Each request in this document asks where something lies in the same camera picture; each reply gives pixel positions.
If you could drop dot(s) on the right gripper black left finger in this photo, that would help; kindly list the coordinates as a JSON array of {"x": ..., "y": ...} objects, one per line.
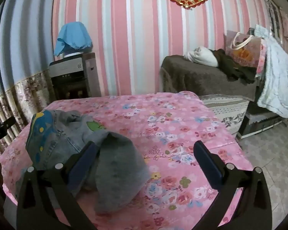
[{"x": 35, "y": 210}]

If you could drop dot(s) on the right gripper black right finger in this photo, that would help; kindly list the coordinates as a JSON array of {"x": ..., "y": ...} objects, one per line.
[{"x": 253, "y": 210}]

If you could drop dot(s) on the floral beige curtain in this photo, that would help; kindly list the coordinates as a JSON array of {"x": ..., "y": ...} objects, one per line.
[{"x": 22, "y": 101}]

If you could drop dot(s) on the pink floral bed sheet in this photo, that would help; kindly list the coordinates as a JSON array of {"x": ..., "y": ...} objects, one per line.
[{"x": 164, "y": 128}]

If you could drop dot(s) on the dark low side table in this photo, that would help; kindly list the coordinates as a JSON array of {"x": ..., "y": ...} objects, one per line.
[{"x": 257, "y": 120}]

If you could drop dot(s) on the grey black water dispenser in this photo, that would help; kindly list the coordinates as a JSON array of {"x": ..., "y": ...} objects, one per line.
[{"x": 75, "y": 77}]

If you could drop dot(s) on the white dotted floral sofa skirt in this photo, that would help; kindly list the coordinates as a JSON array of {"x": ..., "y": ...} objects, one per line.
[{"x": 229, "y": 110}]

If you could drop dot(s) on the blue cloth on dispenser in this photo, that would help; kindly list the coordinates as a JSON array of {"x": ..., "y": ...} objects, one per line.
[{"x": 73, "y": 37}]

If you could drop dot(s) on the pale green quilted blanket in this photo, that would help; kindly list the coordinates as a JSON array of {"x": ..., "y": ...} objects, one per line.
[{"x": 274, "y": 96}]

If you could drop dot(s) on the dark brown garment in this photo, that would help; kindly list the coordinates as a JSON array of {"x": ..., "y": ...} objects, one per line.
[{"x": 233, "y": 70}]

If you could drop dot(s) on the brown fuzzy sofa cover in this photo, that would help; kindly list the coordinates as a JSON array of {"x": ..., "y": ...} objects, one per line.
[{"x": 179, "y": 74}]

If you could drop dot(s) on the white folded garment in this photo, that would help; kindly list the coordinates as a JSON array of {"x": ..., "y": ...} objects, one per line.
[{"x": 203, "y": 56}]

